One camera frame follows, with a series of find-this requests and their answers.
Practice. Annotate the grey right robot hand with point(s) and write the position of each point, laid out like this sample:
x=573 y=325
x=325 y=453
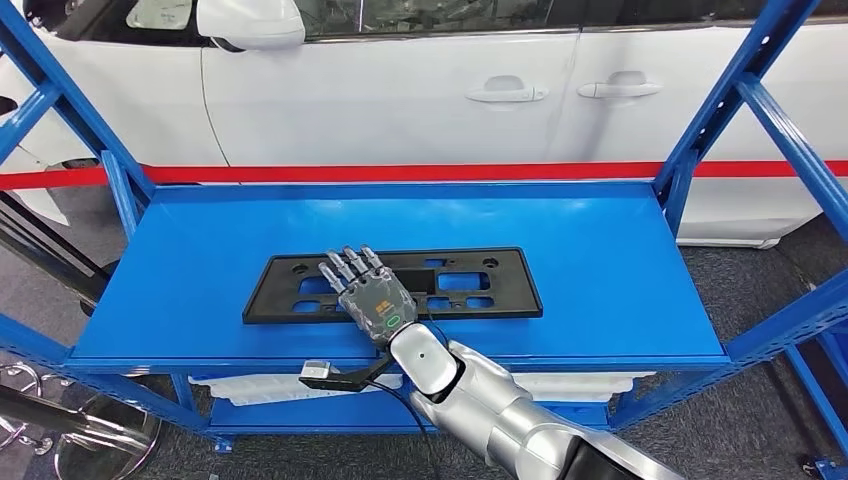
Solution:
x=378 y=305

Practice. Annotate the black plastic licence plate bracket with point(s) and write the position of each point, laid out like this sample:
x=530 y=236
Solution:
x=517 y=305

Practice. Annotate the blue steel shelf rack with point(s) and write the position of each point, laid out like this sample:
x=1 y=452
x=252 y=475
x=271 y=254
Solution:
x=199 y=265

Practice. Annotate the red barrier belt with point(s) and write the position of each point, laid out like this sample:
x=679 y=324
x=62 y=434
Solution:
x=397 y=173

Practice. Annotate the white plastic tray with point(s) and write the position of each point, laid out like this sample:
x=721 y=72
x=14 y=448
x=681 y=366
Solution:
x=265 y=389
x=583 y=387

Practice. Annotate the white car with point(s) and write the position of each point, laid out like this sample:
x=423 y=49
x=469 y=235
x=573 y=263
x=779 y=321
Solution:
x=397 y=99

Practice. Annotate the chrome chair base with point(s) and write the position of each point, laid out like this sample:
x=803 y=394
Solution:
x=43 y=445

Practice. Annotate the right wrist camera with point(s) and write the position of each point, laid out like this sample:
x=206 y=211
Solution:
x=318 y=371

